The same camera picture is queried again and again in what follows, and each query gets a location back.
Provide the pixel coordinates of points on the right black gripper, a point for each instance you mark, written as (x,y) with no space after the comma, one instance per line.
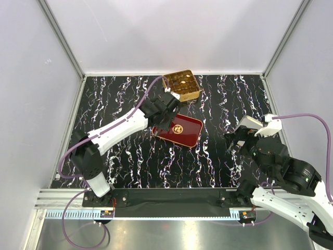
(243,133)

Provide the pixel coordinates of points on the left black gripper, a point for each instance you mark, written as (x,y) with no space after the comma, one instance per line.
(165,127)

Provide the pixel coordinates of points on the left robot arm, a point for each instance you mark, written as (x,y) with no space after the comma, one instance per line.
(90,147)

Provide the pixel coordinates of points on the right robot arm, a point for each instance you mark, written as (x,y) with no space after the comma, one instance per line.
(295,176)

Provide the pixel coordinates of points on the gold chocolate tin box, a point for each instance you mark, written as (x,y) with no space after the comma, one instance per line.
(188,88)

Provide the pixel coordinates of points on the red lacquer tray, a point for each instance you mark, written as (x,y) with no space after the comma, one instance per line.
(184,131)

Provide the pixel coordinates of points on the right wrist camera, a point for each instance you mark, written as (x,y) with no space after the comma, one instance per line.
(272,126)

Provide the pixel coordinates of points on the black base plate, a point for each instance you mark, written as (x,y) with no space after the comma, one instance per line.
(170,203)

